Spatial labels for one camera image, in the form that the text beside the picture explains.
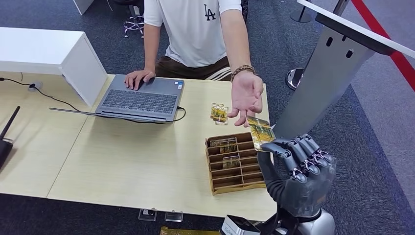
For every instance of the person's right hand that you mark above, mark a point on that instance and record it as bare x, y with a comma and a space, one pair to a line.
137, 77

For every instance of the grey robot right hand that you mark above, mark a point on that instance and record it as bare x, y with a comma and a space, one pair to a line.
304, 185

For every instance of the person's left hand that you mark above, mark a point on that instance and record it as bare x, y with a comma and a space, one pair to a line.
246, 94

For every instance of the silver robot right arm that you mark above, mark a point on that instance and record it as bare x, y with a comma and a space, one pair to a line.
319, 225

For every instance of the person's left forearm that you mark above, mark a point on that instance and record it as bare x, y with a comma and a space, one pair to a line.
235, 42

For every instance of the person's right forearm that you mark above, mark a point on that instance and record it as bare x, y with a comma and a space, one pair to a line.
151, 48

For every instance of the wooden slotted card holder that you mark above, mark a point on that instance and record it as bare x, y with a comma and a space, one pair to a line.
240, 176

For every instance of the person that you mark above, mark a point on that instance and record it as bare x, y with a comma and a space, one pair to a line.
191, 32

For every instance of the grey laptop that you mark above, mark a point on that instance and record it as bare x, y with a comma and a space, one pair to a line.
142, 100

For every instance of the stack of gold cards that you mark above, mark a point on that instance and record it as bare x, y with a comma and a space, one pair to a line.
220, 113

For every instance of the chrome swivel chair base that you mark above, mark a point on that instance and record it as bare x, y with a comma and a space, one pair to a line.
134, 22

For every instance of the silver kiosk stand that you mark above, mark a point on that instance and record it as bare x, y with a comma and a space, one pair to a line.
324, 81

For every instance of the white cabinet corner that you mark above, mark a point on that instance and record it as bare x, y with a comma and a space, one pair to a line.
82, 6

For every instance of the white desk shelf box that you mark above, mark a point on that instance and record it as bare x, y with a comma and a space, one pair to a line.
48, 48

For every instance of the gold foil sheet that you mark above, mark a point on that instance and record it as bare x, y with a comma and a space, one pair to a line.
191, 231

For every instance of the black router with antenna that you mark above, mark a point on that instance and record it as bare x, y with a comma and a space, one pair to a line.
4, 147

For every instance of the red barrier belt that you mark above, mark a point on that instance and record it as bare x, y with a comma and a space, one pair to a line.
402, 61

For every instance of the clear acrylic bracket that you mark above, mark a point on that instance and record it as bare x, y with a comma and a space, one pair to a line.
174, 216
147, 214

